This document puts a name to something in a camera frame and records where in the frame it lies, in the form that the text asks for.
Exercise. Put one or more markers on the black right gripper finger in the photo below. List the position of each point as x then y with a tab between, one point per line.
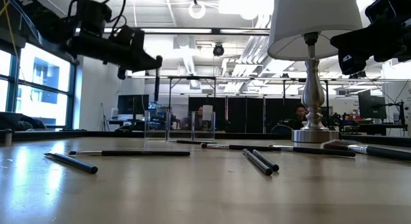
356	39

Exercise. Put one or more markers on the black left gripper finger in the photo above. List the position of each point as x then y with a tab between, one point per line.
147	62

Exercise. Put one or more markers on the long thin black makeup brush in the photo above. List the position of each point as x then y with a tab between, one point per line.
144	153

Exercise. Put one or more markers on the fine-tipped black eyeliner brush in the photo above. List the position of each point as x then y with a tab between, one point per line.
199	142

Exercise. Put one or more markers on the large black powder brush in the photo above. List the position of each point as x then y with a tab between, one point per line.
385	152

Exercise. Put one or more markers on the angled black makeup brush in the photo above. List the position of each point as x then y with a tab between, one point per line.
321	151

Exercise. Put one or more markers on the slim dark makeup pencil brush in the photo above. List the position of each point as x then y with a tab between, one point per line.
74	163

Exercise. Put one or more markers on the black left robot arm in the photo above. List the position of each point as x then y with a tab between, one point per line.
54	29

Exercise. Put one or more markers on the black computer monitor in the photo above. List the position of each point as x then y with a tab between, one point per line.
133	104
372	106

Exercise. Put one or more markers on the white-shaded silver table lamp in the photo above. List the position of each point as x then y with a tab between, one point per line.
314	18

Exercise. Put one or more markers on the white container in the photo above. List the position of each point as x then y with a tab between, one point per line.
114	113

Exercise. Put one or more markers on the clear acrylic brush organizer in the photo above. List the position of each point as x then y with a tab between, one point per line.
168	124

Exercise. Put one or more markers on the person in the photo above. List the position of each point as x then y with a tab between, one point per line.
300	112
199	112

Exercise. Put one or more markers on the large window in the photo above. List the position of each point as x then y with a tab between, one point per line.
41	99

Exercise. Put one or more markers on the dark blue chair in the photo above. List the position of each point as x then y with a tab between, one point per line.
282	129

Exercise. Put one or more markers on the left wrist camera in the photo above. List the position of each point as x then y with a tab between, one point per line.
122	73

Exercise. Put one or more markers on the black metal workstation frame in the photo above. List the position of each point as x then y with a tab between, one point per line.
180	77

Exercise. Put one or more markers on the black ceiling dome camera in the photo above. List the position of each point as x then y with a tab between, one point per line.
218	50

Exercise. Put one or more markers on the black aluminium table frame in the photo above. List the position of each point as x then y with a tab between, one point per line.
80	134

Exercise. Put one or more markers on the black partition wall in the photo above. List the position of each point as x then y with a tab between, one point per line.
253	115

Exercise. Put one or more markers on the small grey post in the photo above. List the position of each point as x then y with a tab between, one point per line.
8	137

